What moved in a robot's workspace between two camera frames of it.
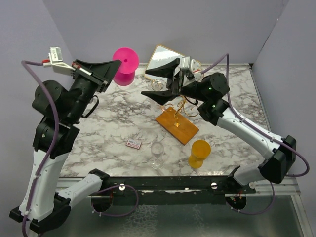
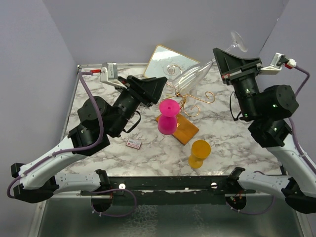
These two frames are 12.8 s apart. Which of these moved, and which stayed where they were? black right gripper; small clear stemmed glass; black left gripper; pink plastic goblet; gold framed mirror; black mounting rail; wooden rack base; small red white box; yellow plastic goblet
Moved: small clear stemmed glass; black right gripper; black left gripper; pink plastic goblet
Stayed: gold framed mirror; wooden rack base; yellow plastic goblet; small red white box; black mounting rail
